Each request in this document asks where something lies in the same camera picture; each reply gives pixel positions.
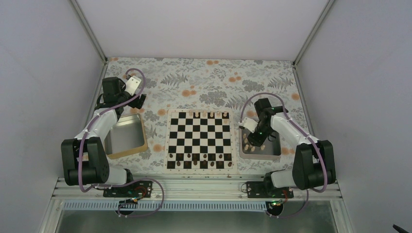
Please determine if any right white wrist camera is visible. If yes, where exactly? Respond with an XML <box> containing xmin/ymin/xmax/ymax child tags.
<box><xmin>239</xmin><ymin>117</ymin><xmax>258</xmax><ymax>133</ymax></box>

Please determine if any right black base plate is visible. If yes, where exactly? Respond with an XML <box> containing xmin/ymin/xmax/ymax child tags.
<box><xmin>240</xmin><ymin>181</ymin><xmax>294</xmax><ymax>199</ymax></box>

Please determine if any dark piece row one left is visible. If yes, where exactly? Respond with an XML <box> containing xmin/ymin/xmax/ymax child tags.
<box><xmin>184</xmin><ymin>161</ymin><xmax>191</xmax><ymax>169</ymax></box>

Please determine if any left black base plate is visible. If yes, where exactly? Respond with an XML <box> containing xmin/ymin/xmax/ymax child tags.
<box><xmin>103</xmin><ymin>181</ymin><xmax>153</xmax><ymax>199</ymax></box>

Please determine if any empty metal tray wooden rim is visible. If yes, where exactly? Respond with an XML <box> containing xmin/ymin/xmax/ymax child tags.
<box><xmin>104</xmin><ymin>114</ymin><xmax>148</xmax><ymax>160</ymax></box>

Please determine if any floral patterned table mat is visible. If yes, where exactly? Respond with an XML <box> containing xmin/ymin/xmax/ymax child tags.
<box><xmin>105</xmin><ymin>57</ymin><xmax>308</xmax><ymax>174</ymax></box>

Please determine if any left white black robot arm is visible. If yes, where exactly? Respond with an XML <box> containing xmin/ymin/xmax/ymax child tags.
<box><xmin>61</xmin><ymin>76</ymin><xmax>146</xmax><ymax>197</ymax></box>

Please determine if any aluminium rail frame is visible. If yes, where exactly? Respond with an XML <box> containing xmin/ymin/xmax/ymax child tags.
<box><xmin>51</xmin><ymin>177</ymin><xmax>343</xmax><ymax>201</ymax></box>

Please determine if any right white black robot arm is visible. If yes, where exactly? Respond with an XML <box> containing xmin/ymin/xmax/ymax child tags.
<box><xmin>241</xmin><ymin>98</ymin><xmax>336</xmax><ymax>198</ymax></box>

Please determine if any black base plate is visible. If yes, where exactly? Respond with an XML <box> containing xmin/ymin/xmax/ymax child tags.
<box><xmin>240</xmin><ymin>181</ymin><xmax>294</xmax><ymax>199</ymax></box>
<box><xmin>103</xmin><ymin>181</ymin><xmax>153</xmax><ymax>199</ymax></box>

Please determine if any black white chessboard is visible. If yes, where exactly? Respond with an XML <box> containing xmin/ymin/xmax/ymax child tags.
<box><xmin>163</xmin><ymin>109</ymin><xmax>238</xmax><ymax>175</ymax></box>

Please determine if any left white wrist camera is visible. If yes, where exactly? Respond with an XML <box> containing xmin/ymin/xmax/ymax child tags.
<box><xmin>125</xmin><ymin>76</ymin><xmax>142</xmax><ymax>96</ymax></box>

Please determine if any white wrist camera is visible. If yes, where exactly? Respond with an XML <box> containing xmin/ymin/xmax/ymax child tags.
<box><xmin>125</xmin><ymin>76</ymin><xmax>142</xmax><ymax>96</ymax></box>
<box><xmin>239</xmin><ymin>117</ymin><xmax>258</xmax><ymax>133</ymax></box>

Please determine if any metal tray with light pieces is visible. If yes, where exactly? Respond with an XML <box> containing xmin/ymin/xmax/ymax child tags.
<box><xmin>239</xmin><ymin>127</ymin><xmax>281</xmax><ymax>160</ymax></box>

